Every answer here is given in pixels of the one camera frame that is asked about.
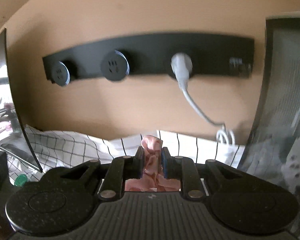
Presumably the white plug with cable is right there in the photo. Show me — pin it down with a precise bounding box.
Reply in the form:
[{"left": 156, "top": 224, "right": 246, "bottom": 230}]
[{"left": 170, "top": 52, "right": 237, "bottom": 146}]

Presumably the round black socket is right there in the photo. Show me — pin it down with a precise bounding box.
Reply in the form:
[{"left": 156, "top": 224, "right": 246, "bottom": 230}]
[
  {"left": 101, "top": 50, "right": 129, "bottom": 81},
  {"left": 51, "top": 61, "right": 70, "bottom": 87}
]

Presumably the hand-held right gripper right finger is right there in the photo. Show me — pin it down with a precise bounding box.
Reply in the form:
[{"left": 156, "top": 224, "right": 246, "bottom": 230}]
[{"left": 161, "top": 147, "right": 255, "bottom": 201}]

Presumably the white grid tablecloth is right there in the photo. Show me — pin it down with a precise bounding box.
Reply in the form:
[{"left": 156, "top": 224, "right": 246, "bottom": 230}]
[{"left": 0, "top": 124, "right": 245, "bottom": 183}]

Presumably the pink cloth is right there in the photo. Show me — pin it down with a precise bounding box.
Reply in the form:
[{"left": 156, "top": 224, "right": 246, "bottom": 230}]
[{"left": 125, "top": 134, "right": 181, "bottom": 192}]

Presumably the curved monitor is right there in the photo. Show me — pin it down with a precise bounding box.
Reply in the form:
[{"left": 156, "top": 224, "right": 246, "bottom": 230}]
[{"left": 0, "top": 27, "right": 43, "bottom": 174}]

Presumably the small green-lidded jar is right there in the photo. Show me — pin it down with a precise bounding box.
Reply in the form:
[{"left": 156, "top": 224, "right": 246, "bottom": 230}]
[{"left": 14, "top": 174, "right": 28, "bottom": 187}]

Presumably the black wall power rail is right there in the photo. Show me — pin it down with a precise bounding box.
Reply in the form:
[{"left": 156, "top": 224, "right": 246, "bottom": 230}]
[{"left": 42, "top": 33, "right": 255, "bottom": 84}]

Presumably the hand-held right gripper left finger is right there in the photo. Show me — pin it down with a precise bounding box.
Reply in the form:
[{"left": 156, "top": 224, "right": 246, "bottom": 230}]
[{"left": 42, "top": 147, "right": 144, "bottom": 201}]

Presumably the dark glass panel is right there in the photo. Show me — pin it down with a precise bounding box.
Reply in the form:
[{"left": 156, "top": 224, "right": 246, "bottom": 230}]
[{"left": 236, "top": 11, "right": 300, "bottom": 230}]

